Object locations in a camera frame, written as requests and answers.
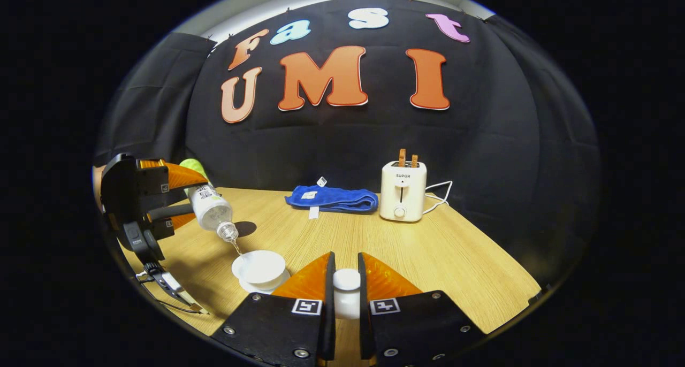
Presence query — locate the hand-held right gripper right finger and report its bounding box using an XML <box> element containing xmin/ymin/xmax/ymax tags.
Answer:
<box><xmin>357</xmin><ymin>252</ymin><xmax>488</xmax><ymax>367</ymax></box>

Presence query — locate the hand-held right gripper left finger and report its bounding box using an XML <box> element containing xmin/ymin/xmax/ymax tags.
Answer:
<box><xmin>211</xmin><ymin>251</ymin><xmax>337</xmax><ymax>367</ymax></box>

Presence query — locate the clear water bottle green base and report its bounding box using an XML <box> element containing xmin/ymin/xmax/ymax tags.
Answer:
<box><xmin>179</xmin><ymin>158</ymin><xmax>240</xmax><ymax>243</ymax></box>

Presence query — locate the white teacup lid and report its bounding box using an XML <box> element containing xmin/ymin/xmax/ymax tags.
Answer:
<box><xmin>333</xmin><ymin>269</ymin><xmax>361</xmax><ymax>320</ymax></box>

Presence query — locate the white teacup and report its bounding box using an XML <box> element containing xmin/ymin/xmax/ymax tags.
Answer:
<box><xmin>232</xmin><ymin>250</ymin><xmax>287</xmax><ymax>285</ymax></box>

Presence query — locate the white saucer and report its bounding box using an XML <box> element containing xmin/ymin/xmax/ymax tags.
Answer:
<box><xmin>238</xmin><ymin>270</ymin><xmax>291</xmax><ymax>295</ymax></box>

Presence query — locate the blue folded towel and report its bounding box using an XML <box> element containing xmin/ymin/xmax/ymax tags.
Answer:
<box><xmin>285</xmin><ymin>177</ymin><xmax>379</xmax><ymax>219</ymax></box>

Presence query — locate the white toaster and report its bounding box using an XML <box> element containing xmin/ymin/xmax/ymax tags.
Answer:
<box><xmin>379</xmin><ymin>161</ymin><xmax>428</xmax><ymax>223</ymax></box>

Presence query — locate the black backdrop cloth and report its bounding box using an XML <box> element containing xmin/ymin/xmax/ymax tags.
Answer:
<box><xmin>94</xmin><ymin>0</ymin><xmax>600</xmax><ymax>287</ymax></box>

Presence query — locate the white toaster power cable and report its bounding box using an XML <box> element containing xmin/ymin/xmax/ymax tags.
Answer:
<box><xmin>423</xmin><ymin>181</ymin><xmax>453</xmax><ymax>216</ymax></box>

